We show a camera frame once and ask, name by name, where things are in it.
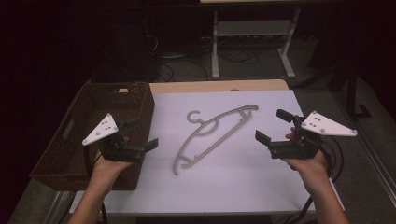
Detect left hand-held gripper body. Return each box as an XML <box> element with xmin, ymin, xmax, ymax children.
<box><xmin>81</xmin><ymin>112</ymin><xmax>148</xmax><ymax>164</ymax></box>

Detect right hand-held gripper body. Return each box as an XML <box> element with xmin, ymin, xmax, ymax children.
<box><xmin>268</xmin><ymin>110</ymin><xmax>359</xmax><ymax>161</ymax></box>

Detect grey plastic clothes hanger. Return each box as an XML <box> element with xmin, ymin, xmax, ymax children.
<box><xmin>173</xmin><ymin>104</ymin><xmax>260</xmax><ymax>176</ymax></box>

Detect person's left hand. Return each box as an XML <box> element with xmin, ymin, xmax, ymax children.
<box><xmin>92</xmin><ymin>151</ymin><xmax>134</xmax><ymax>180</ymax></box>

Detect person's right hand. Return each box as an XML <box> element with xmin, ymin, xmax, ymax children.
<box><xmin>282</xmin><ymin>126</ymin><xmax>332</xmax><ymax>189</ymax></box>

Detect brown woven basket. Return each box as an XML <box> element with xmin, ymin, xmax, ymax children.
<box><xmin>29</xmin><ymin>81</ymin><xmax>156</xmax><ymax>191</ymax></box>

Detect white table mat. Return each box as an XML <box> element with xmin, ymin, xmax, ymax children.
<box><xmin>68</xmin><ymin>89</ymin><xmax>346</xmax><ymax>216</ymax></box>

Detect dark metal stand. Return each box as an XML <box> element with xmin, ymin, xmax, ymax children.
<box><xmin>292</xmin><ymin>62</ymin><xmax>374</xmax><ymax>121</ymax></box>

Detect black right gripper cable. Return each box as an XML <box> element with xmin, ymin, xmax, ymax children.
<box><xmin>288</xmin><ymin>135</ymin><xmax>345</xmax><ymax>224</ymax></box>

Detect metal rail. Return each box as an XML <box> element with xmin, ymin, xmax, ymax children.
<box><xmin>42</xmin><ymin>190</ymin><xmax>77</xmax><ymax>224</ymax></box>
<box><xmin>353</xmin><ymin>122</ymin><xmax>396</xmax><ymax>204</ymax></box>

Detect black floor cables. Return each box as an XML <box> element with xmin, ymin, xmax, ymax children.
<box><xmin>154</xmin><ymin>46</ymin><xmax>260</xmax><ymax>82</ymax></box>

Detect white metal desk frame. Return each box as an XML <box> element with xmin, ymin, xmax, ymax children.
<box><xmin>210</xmin><ymin>8</ymin><xmax>302</xmax><ymax>80</ymax></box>

